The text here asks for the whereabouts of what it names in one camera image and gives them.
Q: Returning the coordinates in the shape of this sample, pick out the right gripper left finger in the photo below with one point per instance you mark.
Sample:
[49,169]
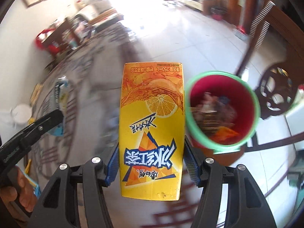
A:
[58,204]

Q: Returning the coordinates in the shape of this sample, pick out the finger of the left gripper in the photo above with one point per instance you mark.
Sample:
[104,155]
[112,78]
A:
[33,132]

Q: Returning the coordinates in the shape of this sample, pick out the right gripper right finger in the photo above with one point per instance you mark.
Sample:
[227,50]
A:
[246,206]

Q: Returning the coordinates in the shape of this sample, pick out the blue white wrapper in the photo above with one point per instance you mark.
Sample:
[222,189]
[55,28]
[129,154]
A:
[58,101]

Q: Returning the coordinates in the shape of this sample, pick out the orange snack bag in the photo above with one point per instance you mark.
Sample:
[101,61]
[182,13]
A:
[223,135]

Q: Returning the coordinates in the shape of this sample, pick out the red green trash bin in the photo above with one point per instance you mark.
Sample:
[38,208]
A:
[214,99]

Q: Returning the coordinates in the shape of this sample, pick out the yellow iced tea carton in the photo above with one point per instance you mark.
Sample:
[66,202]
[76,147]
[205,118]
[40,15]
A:
[151,130]

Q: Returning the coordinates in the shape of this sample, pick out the person's left hand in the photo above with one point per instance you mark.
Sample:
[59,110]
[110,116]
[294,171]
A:
[25,194]

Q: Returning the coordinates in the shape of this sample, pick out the yellow pencil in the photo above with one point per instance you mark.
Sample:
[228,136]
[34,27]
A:
[28,167]

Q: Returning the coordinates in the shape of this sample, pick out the white desk lamp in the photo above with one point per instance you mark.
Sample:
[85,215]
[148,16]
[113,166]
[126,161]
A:
[19,115]

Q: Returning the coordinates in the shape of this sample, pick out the red bag on rack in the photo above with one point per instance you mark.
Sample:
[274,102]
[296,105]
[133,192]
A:
[48,40]

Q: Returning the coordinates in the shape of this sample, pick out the dark wooden chair right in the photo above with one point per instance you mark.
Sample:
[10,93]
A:
[279,83]

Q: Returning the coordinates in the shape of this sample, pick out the wooden sofa with cushions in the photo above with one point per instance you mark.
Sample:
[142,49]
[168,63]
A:
[98,14]

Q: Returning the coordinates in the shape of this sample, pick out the white mop with red base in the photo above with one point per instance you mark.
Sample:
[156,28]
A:
[240,30]

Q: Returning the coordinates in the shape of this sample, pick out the small red waste basket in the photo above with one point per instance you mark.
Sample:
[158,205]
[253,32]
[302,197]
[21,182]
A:
[218,13]

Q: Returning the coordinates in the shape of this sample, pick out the wooden tv cabinet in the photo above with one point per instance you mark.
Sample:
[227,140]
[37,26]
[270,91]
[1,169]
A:
[204,6]

